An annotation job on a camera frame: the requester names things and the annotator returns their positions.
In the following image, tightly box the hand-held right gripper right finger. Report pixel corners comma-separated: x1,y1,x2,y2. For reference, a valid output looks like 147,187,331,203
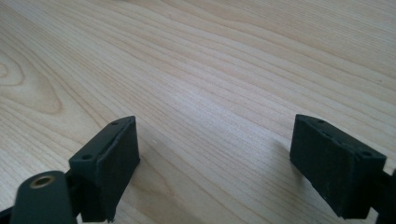
289,113,388,220

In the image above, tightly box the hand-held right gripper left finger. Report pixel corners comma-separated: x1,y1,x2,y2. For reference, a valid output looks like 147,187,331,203
68,115,141,223

